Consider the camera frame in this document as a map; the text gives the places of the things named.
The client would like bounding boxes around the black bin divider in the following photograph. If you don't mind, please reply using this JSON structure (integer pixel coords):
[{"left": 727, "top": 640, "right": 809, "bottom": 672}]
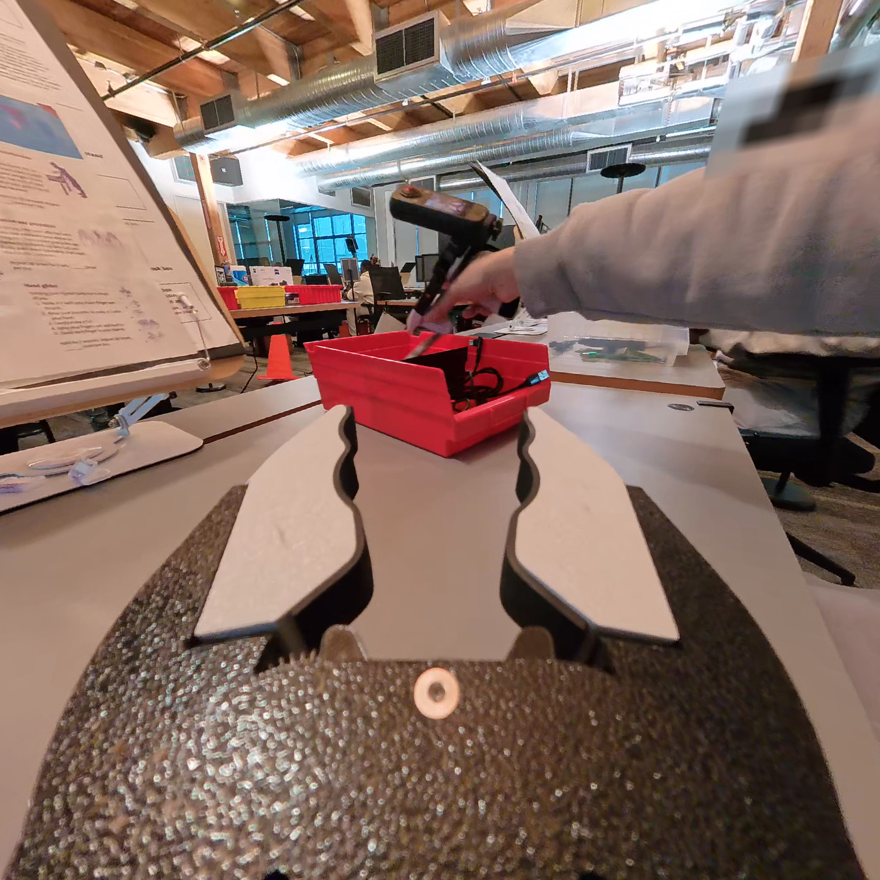
[{"left": 402, "top": 346, "right": 470, "bottom": 403}]

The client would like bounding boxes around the black cable blue plug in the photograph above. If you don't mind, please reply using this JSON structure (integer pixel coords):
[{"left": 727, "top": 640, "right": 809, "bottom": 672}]
[{"left": 491, "top": 369, "right": 551, "bottom": 403}]

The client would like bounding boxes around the black cable bundle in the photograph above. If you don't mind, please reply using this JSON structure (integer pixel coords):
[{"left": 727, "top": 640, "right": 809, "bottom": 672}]
[{"left": 450, "top": 335, "right": 527, "bottom": 408}]

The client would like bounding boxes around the person's right forearm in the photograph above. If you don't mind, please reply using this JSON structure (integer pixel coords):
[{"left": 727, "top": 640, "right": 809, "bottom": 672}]
[{"left": 512, "top": 134, "right": 880, "bottom": 339}]

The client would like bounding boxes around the person's right hand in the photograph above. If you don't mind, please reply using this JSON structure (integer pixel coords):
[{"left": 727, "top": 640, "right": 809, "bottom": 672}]
[{"left": 447, "top": 247, "right": 525, "bottom": 332}]

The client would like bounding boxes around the printed instruction sheet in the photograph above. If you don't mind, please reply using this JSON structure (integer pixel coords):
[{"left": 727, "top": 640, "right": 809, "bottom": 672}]
[{"left": 0, "top": 0, "right": 238, "bottom": 386}]

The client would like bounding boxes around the duct vent grille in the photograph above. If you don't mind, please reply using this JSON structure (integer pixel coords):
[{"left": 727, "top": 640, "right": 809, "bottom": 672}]
[{"left": 373, "top": 10, "right": 442, "bottom": 85}]

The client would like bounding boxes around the wooden document stand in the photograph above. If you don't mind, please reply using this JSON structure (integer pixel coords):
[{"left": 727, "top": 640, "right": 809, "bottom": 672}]
[{"left": 0, "top": 0, "right": 246, "bottom": 515}]

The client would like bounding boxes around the red plastic bin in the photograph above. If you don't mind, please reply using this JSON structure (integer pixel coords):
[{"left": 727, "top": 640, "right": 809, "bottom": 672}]
[{"left": 304, "top": 330, "right": 552, "bottom": 459}]

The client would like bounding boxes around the black office chair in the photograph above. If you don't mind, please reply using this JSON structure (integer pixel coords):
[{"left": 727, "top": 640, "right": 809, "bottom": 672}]
[{"left": 737, "top": 342, "right": 880, "bottom": 589}]

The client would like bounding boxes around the silver air duct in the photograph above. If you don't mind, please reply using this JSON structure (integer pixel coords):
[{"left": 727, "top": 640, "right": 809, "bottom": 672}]
[{"left": 175, "top": 0, "right": 802, "bottom": 154}]

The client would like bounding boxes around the clear plastic box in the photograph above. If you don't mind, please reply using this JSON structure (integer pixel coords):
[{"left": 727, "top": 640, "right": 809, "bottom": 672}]
[{"left": 549, "top": 311, "right": 690, "bottom": 367}]

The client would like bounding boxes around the distant document stand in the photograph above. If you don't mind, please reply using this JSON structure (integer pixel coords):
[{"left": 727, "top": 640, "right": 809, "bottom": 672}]
[{"left": 473, "top": 161, "right": 548, "bottom": 243}]

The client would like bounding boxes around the orange traffic cone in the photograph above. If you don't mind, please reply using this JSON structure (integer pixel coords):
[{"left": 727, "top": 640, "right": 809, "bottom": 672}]
[{"left": 258, "top": 333, "right": 302, "bottom": 382}]

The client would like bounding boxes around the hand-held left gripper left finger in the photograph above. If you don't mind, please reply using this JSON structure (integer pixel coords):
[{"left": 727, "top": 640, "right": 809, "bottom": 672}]
[{"left": 194, "top": 404, "right": 375, "bottom": 647}]

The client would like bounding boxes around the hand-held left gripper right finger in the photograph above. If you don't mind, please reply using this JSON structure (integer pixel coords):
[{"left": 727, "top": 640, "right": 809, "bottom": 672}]
[{"left": 500, "top": 409, "right": 682, "bottom": 647}]

